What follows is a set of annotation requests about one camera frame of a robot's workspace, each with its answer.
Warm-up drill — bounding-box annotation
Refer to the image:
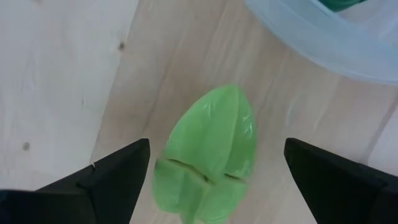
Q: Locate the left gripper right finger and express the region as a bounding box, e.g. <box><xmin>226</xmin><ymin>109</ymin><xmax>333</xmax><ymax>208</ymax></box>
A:
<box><xmin>284</xmin><ymin>138</ymin><xmax>398</xmax><ymax>224</ymax></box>

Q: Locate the light green toy vegetable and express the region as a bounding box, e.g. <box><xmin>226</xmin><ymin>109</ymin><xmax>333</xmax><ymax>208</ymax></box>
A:
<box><xmin>151</xmin><ymin>83</ymin><xmax>258</xmax><ymax>224</ymax></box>

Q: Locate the dark green toy vegetable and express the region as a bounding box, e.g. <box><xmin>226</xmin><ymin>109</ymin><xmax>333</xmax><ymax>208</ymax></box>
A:
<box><xmin>317</xmin><ymin>0</ymin><xmax>368</xmax><ymax>12</ymax></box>

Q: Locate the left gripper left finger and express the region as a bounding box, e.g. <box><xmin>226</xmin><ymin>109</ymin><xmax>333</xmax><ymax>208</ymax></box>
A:
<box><xmin>0</xmin><ymin>138</ymin><xmax>151</xmax><ymax>224</ymax></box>

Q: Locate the clear plastic tupperware container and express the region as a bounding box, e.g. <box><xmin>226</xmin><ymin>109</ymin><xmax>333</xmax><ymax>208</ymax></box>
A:
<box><xmin>244</xmin><ymin>0</ymin><xmax>398</xmax><ymax>85</ymax></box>

